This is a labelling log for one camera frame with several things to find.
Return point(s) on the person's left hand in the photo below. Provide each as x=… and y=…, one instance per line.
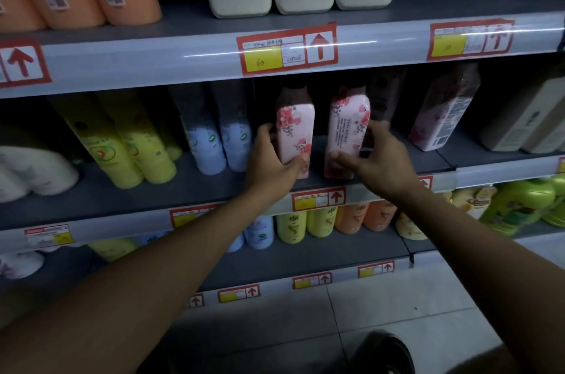
x=265, y=170

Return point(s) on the person's right hand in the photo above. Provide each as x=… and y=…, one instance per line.
x=384, y=166

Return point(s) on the light blue shampoo bottle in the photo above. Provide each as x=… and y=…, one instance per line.
x=234, y=135
x=201, y=140

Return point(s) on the small orange bottle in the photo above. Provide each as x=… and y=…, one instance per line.
x=351, y=219
x=379, y=215

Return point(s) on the small yellow bottle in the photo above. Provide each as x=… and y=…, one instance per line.
x=322, y=221
x=112, y=250
x=291, y=228

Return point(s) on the grey metal shelf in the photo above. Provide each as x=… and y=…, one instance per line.
x=198, y=190

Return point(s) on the yellow shampoo bottle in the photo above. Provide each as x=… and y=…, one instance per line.
x=173, y=146
x=106, y=153
x=145, y=148

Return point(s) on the white shampoo bottle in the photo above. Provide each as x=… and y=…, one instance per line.
x=39, y=170
x=11, y=188

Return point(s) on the person's left forearm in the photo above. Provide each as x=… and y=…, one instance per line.
x=110, y=298

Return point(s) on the person's right forearm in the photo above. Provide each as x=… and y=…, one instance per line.
x=485, y=276

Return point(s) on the person's right shoe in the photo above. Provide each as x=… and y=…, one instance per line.
x=384, y=354

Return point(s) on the person's right leg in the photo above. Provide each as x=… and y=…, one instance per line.
x=481, y=362

